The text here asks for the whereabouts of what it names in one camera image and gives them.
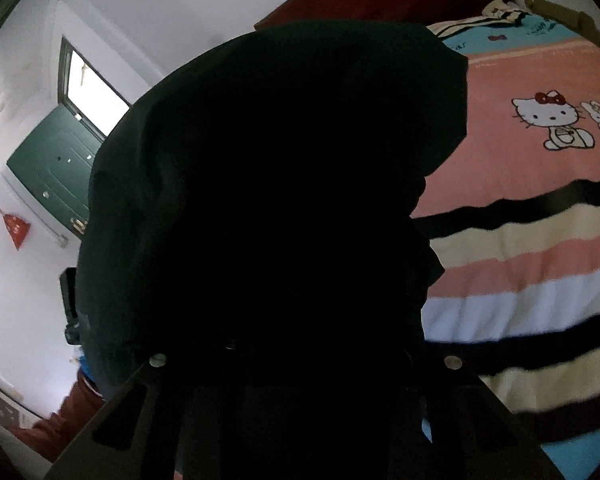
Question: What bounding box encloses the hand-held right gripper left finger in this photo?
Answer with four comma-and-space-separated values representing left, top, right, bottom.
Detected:
42, 352, 183, 480

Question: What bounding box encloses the red wall decoration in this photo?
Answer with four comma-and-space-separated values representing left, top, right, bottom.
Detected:
0, 206, 32, 251

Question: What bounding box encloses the green door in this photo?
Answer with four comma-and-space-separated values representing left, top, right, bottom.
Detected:
6, 104, 107, 237

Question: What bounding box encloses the person's left forearm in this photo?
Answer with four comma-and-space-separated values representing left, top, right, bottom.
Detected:
7, 372, 112, 453

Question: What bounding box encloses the person's left hand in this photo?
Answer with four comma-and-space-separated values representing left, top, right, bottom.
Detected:
74, 352, 103, 393

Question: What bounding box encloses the brown cardboard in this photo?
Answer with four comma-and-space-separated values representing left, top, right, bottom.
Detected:
522, 0, 600, 50

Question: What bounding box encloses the bright window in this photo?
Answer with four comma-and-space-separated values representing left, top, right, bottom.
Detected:
59, 35, 132, 137

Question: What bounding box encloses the striped cartoon printed blanket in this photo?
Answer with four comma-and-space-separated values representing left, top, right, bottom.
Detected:
409, 2, 600, 461

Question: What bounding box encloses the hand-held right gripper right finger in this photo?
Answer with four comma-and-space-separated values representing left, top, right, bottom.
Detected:
422, 354, 565, 480

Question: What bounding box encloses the black hooded jacket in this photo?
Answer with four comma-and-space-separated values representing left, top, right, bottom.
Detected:
75, 20, 470, 480

